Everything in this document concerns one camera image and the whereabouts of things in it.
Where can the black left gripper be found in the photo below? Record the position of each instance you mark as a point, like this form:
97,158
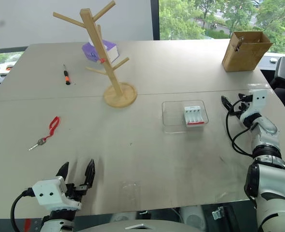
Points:
76,189

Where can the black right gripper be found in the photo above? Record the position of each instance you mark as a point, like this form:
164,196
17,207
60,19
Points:
245,99

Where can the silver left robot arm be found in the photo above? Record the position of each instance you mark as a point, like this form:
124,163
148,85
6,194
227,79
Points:
58,221

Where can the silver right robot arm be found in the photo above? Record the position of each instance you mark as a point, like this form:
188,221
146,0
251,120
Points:
270,183

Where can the white and red battery charger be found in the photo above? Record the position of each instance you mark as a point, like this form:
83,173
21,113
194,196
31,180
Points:
193,116

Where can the brown cardboard box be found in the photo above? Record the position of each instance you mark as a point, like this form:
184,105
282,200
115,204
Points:
245,53

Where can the small clear plastic sheet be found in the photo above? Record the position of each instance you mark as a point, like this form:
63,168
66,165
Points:
130,193

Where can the clear plastic tray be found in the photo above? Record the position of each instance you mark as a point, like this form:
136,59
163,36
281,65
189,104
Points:
171,116

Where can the metal binder clip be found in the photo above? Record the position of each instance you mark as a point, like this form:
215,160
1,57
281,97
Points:
239,43

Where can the grey robot torso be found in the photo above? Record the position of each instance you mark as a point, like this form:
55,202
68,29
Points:
142,226

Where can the orange and black screwdriver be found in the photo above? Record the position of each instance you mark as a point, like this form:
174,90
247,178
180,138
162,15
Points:
66,76

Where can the wooden tree peg rack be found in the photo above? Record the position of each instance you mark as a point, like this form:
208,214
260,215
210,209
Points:
116,79

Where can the small red loop on rack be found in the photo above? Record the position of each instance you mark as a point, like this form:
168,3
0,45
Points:
102,60

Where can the purple tissue box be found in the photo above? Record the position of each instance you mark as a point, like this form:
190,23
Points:
111,49

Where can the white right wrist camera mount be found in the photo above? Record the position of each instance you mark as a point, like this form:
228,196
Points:
257,104

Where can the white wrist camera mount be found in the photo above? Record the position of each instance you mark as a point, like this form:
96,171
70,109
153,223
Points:
257,104
51,191

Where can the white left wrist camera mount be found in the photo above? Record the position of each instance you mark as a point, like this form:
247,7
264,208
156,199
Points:
51,191

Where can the metal bracket under table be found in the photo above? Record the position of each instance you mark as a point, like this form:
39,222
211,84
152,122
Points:
218,213

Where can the dark window frame post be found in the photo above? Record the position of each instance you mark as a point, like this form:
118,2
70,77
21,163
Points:
155,19

